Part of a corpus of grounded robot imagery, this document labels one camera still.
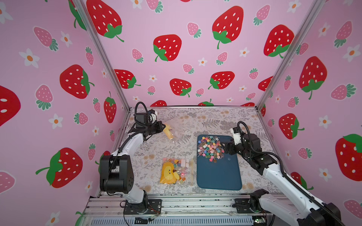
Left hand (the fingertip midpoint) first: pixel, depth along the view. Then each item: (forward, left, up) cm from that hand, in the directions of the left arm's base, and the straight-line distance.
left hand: (166, 125), depth 90 cm
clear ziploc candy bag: (+5, -4, -11) cm, 12 cm away
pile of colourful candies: (-8, -30, -15) cm, 34 cm away
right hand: (-13, -36, +1) cm, 38 cm away
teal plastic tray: (-26, -36, -17) cm, 48 cm away
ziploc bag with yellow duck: (-24, -8, -16) cm, 30 cm away
